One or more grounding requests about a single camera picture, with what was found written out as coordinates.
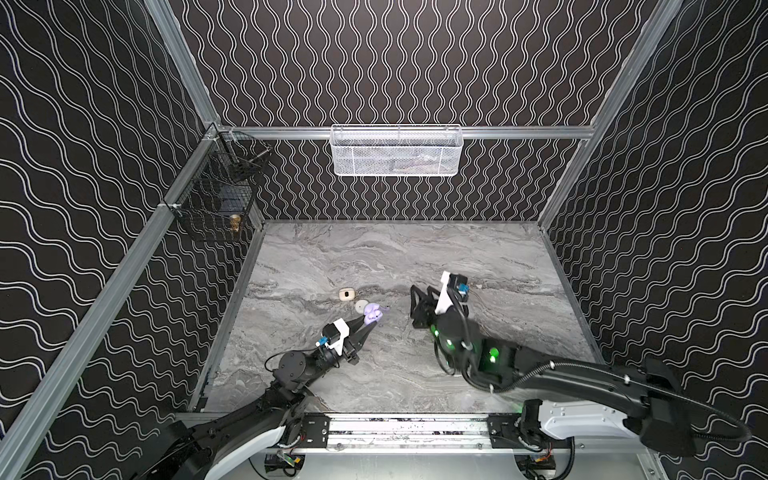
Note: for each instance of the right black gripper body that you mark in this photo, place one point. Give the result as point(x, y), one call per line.
point(432, 312)

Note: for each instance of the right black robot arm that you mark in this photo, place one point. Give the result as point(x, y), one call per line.
point(646, 403)

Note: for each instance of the white mesh wall basket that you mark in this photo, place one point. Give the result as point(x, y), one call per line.
point(391, 150)

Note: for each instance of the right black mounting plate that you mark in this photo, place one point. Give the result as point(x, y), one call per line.
point(510, 432)

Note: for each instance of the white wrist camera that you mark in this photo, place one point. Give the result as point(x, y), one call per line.
point(333, 336)
point(454, 290)

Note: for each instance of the purple round disc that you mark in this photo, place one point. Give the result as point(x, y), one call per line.
point(373, 312)

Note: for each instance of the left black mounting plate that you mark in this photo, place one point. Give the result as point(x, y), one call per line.
point(309, 431)

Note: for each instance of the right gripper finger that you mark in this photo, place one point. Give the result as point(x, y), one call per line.
point(432, 294)
point(416, 298)

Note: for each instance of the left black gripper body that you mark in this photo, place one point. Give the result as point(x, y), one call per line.
point(351, 337)

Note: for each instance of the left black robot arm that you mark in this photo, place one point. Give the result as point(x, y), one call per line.
point(213, 449)

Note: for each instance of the white round disc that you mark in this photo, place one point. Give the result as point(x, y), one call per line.
point(360, 306)

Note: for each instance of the beige earbud charging case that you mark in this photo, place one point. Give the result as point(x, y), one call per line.
point(346, 294)

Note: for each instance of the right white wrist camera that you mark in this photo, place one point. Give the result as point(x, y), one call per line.
point(454, 290)

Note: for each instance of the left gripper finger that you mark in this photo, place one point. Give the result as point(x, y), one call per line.
point(358, 325)
point(359, 338)

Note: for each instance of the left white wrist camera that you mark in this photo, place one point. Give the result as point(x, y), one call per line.
point(333, 336)

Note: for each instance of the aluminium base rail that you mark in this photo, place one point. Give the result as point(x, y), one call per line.
point(445, 446)

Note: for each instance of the black wire wall basket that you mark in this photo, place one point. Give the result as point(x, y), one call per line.
point(225, 183)

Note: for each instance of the black mounting plate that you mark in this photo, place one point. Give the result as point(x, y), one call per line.
point(510, 432)
point(309, 431)

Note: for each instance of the brass fitting in basket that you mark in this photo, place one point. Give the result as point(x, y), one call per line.
point(235, 221)

